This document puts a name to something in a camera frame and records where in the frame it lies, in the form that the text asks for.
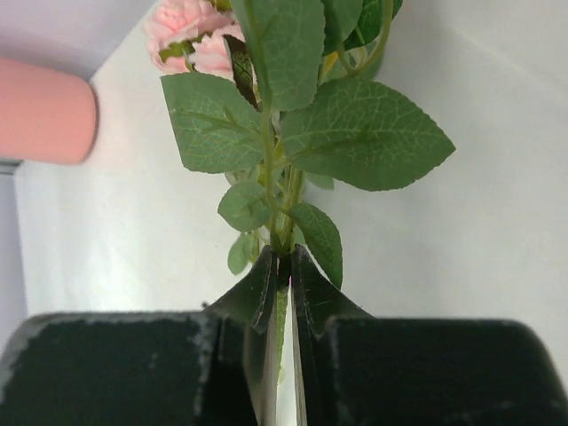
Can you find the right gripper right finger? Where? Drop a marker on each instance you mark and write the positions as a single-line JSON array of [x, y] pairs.
[[352, 368]]

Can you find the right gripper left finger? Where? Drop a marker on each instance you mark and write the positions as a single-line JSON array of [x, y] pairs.
[[214, 366]]

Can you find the peach rose stem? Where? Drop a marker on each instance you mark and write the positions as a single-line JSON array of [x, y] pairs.
[[359, 131]]

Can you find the pink cylindrical vase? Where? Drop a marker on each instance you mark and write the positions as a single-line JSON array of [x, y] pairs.
[[46, 115]]

